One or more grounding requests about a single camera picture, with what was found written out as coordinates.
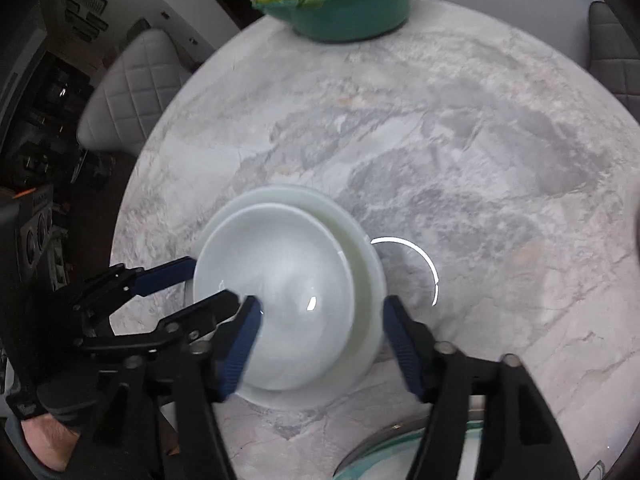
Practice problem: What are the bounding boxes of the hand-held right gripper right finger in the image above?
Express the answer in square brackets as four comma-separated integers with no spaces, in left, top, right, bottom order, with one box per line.
[383,295,581,480]

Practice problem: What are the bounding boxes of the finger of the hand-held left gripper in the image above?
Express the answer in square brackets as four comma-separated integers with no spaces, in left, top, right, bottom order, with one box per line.
[72,290,242,357]
[65,256,199,323]

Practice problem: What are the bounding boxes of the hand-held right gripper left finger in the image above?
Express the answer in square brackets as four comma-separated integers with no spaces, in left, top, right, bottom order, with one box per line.
[75,295,264,480]

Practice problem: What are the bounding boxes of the white bowls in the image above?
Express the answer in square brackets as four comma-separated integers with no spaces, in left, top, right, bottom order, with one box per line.
[200,185,387,408]

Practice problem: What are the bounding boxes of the teal rimmed floral plate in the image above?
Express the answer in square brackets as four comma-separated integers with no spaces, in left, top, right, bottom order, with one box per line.
[332,417,608,480]

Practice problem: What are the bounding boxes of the person's left hand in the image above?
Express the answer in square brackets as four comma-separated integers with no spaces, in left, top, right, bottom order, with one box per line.
[21,411,82,472]

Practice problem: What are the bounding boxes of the dark shelf cabinet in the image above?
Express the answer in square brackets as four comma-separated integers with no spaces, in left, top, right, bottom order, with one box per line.
[0,52,117,283]

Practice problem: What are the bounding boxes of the white quilted chair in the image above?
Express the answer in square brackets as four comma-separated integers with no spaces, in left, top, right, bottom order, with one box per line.
[77,27,193,153]

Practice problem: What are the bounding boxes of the green plastic basin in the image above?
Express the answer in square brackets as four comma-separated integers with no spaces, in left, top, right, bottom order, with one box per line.
[251,0,423,43]

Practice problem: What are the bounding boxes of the grey quilted chair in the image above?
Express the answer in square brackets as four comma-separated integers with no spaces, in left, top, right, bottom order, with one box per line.
[587,1,640,122]

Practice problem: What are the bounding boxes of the wall picture frames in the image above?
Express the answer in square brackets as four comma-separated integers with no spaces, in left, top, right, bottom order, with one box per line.
[61,0,109,45]

